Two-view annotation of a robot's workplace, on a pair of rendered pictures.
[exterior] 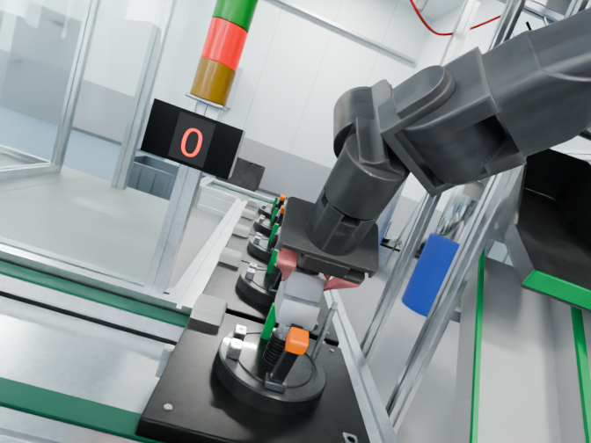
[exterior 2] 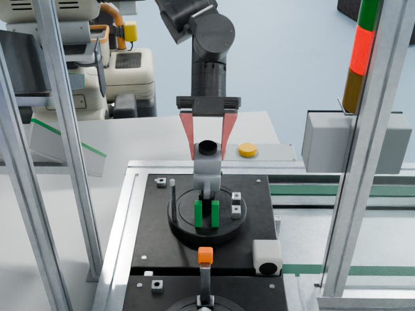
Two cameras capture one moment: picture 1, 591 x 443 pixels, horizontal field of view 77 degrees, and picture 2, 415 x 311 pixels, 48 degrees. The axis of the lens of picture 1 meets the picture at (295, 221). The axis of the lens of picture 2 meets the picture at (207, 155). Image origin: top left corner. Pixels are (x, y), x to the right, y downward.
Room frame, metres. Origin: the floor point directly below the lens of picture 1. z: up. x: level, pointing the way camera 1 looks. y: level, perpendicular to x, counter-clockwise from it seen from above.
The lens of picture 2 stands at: (1.03, 0.05, 1.54)
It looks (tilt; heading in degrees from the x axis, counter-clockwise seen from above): 35 degrees down; 187
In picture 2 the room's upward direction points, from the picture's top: straight up
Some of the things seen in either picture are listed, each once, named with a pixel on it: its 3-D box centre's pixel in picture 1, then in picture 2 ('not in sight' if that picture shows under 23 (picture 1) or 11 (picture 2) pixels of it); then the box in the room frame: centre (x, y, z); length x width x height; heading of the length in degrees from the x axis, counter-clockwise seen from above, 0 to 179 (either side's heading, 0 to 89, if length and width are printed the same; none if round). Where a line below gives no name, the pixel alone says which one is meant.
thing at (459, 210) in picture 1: (476, 189); not in sight; (1.29, -0.54, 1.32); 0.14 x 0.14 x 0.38
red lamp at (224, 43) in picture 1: (224, 46); (375, 47); (0.52, 0.17, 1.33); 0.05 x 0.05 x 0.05
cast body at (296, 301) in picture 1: (300, 286); (207, 165); (0.43, -0.03, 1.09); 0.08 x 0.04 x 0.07; 8
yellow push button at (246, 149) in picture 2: not in sight; (247, 150); (0.20, 0.03, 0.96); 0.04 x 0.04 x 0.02
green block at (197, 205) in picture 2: not in sight; (197, 213); (0.47, -0.04, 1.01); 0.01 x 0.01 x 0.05; 7
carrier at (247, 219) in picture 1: (278, 220); not in sight; (1.16, 0.05, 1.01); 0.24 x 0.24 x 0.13; 7
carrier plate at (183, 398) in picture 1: (266, 379); (207, 219); (0.42, -0.03, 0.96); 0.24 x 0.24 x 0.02; 7
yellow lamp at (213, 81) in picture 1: (213, 83); (367, 87); (0.52, 0.17, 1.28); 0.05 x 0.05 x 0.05
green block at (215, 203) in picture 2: (270, 321); (215, 213); (0.46, -0.01, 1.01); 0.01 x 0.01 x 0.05; 7
